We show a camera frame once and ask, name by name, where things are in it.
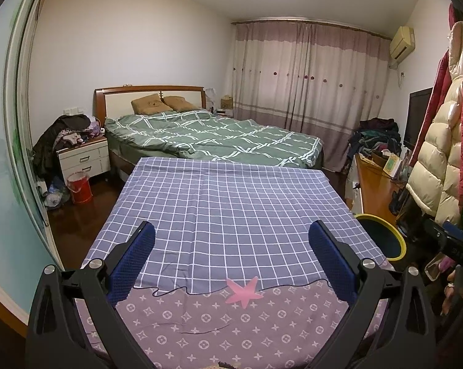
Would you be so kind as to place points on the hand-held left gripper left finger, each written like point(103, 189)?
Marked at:
point(133, 261)

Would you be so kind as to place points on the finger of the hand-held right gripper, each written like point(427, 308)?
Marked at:
point(435, 228)

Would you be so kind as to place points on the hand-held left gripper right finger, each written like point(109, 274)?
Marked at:
point(333, 261)

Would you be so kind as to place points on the yellow-rimmed dark trash bin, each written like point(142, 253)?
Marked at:
point(385, 238)

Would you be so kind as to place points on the person's right hand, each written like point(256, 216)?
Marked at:
point(452, 292)

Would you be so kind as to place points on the cream puffer jacket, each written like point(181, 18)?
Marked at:
point(435, 161)

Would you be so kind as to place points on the wooden desk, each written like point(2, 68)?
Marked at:
point(377, 188)

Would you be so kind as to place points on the red bucket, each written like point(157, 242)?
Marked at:
point(79, 188)

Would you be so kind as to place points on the pink star-shaped paper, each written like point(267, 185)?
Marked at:
point(242, 291)

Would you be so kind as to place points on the pile of plastic bags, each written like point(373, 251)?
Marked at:
point(54, 198)

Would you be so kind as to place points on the blue checkered cloth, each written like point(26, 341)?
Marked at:
point(223, 215)

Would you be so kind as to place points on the pile of mixed clothes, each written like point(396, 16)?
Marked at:
point(377, 138)

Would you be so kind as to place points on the black television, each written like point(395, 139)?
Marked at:
point(418, 119)

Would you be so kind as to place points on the white nightstand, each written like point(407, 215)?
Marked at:
point(85, 159)

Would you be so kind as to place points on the dark clothes pile on nightstand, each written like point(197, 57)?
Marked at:
point(62, 134)

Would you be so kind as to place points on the green checked duvet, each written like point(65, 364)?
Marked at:
point(216, 138)

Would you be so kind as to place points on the sliding wardrobe door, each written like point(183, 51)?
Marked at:
point(4, 180)

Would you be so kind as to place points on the brown pillow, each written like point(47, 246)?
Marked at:
point(181, 102)
point(150, 103)

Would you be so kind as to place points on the wooden bed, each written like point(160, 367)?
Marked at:
point(120, 100)

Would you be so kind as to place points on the white bedside lamp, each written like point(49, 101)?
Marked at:
point(211, 96)

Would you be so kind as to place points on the small cardboard box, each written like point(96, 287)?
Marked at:
point(226, 102)

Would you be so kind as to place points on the pink and white curtain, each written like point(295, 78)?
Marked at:
point(304, 77)

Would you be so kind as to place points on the beige air conditioner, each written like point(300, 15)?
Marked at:
point(402, 42)

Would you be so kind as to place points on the white wall socket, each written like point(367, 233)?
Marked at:
point(71, 112)

